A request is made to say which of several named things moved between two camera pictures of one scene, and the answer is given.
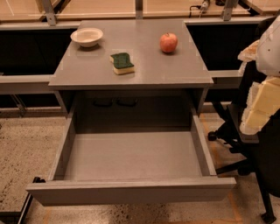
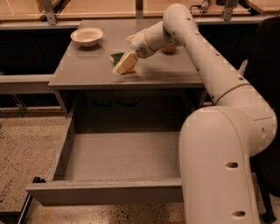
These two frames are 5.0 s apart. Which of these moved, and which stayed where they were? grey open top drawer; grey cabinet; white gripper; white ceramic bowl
Moved: white gripper
Stayed: grey cabinet; white ceramic bowl; grey open top drawer
